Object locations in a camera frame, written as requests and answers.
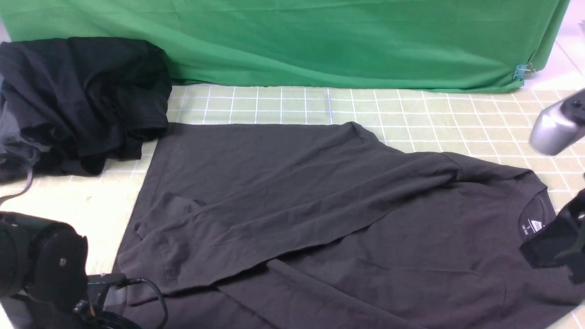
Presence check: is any pile of black clothes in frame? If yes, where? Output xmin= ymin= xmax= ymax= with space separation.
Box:
xmin=0 ymin=37 xmax=172 ymax=183

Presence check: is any dark gray long-sleeved shirt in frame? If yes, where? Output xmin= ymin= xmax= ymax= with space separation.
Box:
xmin=114 ymin=122 xmax=584 ymax=329

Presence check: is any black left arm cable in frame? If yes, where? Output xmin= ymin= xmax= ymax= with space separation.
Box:
xmin=0 ymin=155 xmax=169 ymax=329

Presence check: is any light green checkered tablecloth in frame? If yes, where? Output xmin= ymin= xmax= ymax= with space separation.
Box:
xmin=2 ymin=84 xmax=585 ymax=274

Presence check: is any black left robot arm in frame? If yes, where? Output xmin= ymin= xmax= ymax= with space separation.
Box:
xmin=1 ymin=211 xmax=88 ymax=329

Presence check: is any green backdrop cloth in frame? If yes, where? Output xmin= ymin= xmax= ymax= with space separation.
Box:
xmin=1 ymin=0 xmax=569 ymax=92

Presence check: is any teal binder clip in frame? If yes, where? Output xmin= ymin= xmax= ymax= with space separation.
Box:
xmin=513 ymin=63 xmax=537 ymax=81

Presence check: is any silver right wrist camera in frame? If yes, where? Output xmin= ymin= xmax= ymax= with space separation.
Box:
xmin=529 ymin=89 xmax=585 ymax=156

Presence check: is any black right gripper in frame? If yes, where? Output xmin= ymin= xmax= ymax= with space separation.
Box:
xmin=520 ymin=190 xmax=585 ymax=284

